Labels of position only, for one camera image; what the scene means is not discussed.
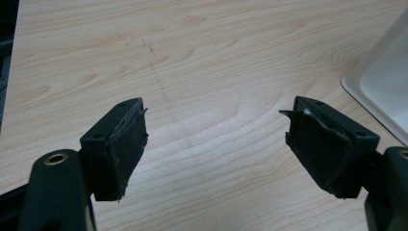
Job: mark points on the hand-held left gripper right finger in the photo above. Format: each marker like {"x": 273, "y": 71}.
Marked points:
{"x": 327, "y": 154}

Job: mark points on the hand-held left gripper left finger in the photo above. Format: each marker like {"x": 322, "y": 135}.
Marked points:
{"x": 115, "y": 154}

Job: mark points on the white plastic tray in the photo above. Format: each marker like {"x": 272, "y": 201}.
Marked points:
{"x": 381, "y": 80}

